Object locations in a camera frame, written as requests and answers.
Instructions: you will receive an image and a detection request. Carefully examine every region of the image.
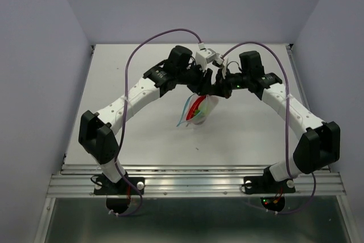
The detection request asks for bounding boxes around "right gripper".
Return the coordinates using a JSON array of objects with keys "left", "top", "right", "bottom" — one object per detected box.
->
[{"left": 212, "top": 67, "right": 250, "bottom": 100}]

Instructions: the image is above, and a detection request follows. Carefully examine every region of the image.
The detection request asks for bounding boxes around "red chili pepper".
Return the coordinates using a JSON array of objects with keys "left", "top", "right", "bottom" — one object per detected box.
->
[{"left": 186, "top": 96, "right": 206, "bottom": 121}]

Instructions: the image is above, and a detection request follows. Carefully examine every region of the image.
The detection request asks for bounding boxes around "clear zip top bag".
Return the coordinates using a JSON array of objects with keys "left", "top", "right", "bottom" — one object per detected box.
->
[{"left": 176, "top": 94, "right": 219, "bottom": 127}]

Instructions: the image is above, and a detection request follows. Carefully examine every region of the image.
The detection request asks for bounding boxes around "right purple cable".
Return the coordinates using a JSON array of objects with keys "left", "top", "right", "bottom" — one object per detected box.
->
[{"left": 223, "top": 40, "right": 316, "bottom": 215}]

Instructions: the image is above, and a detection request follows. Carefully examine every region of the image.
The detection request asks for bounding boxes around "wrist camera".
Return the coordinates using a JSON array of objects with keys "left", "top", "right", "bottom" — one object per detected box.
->
[
  {"left": 213, "top": 53, "right": 228, "bottom": 79},
  {"left": 195, "top": 49, "right": 217, "bottom": 71}
]

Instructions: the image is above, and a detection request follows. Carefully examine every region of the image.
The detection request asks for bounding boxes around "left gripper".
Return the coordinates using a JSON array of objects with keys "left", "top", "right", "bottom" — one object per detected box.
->
[{"left": 176, "top": 60, "right": 214, "bottom": 96}]

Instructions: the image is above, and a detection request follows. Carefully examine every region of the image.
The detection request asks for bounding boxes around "aluminium mounting rail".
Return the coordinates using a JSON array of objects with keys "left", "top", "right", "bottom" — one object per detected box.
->
[{"left": 47, "top": 164, "right": 346, "bottom": 199}]

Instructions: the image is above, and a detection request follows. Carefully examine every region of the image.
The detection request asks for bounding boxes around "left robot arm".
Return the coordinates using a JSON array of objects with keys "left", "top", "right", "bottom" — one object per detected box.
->
[{"left": 78, "top": 44, "right": 217, "bottom": 194}]

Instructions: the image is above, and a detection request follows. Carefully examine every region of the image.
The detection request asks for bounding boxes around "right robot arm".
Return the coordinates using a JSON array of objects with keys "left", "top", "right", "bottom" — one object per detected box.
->
[{"left": 215, "top": 51, "right": 341, "bottom": 192}]

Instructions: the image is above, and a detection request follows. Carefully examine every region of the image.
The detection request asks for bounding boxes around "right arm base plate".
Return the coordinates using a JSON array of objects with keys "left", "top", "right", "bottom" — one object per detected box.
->
[{"left": 241, "top": 176, "right": 296, "bottom": 195}]

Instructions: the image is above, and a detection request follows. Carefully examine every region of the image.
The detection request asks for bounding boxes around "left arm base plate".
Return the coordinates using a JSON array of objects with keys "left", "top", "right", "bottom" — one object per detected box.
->
[{"left": 91, "top": 175, "right": 145, "bottom": 196}]

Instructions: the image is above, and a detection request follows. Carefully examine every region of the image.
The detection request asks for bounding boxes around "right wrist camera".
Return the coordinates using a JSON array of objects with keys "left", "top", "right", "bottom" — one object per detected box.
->
[{"left": 213, "top": 53, "right": 228, "bottom": 79}]

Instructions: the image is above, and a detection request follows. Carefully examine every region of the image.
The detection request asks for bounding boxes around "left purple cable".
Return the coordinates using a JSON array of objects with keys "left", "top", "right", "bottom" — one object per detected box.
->
[{"left": 113, "top": 28, "right": 203, "bottom": 217}]

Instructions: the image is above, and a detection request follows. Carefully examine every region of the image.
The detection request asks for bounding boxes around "white radish with leaves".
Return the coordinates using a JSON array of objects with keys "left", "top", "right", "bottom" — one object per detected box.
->
[{"left": 196, "top": 96, "right": 219, "bottom": 118}]

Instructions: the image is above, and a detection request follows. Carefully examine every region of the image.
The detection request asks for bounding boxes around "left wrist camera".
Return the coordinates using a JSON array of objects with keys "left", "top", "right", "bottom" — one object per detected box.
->
[{"left": 195, "top": 49, "right": 217, "bottom": 71}]

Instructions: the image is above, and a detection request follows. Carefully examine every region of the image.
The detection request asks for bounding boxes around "purple cable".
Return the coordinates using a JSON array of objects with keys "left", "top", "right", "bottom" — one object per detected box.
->
[
  {"left": 223, "top": 40, "right": 316, "bottom": 215},
  {"left": 113, "top": 28, "right": 203, "bottom": 217}
]

